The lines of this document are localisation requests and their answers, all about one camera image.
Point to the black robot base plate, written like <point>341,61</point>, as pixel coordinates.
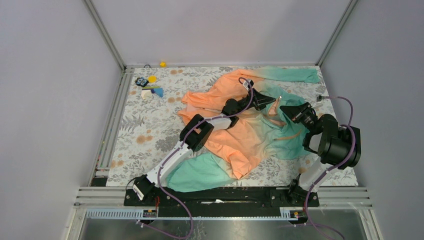
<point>264,196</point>

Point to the black blue toy car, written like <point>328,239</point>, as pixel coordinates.
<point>141,82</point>

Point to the aluminium frame rails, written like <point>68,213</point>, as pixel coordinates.
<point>96,197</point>

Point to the blue triangular block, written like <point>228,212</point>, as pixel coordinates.
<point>159,92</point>

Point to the yellow round disc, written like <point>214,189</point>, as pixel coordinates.
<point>152,79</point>

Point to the floral patterned table cloth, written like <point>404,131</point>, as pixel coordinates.
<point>150,128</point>

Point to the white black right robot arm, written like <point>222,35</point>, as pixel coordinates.
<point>338,146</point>

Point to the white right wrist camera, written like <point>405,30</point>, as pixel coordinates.
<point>318,102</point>

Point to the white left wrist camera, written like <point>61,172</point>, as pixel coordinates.
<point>248,85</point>

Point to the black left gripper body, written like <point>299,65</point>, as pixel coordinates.
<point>244,101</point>

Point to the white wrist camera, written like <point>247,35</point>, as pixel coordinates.
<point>248,85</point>
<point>318,102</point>

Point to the green yellow flat stick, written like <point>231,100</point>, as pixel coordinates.
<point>150,87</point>

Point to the white toy block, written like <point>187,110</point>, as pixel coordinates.
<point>146,94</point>

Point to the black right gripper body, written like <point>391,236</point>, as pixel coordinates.
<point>308,119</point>

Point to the orange and teal jacket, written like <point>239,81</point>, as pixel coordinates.
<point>233,153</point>

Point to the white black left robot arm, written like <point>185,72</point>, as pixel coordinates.
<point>194,136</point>

